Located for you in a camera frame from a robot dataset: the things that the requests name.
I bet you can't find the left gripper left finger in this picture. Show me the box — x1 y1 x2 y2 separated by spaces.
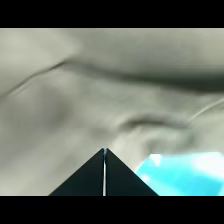
49 147 105 197

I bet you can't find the beige shirt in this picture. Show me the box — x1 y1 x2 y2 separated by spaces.
0 28 224 197

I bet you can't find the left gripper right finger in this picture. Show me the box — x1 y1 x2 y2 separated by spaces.
105 147 160 197

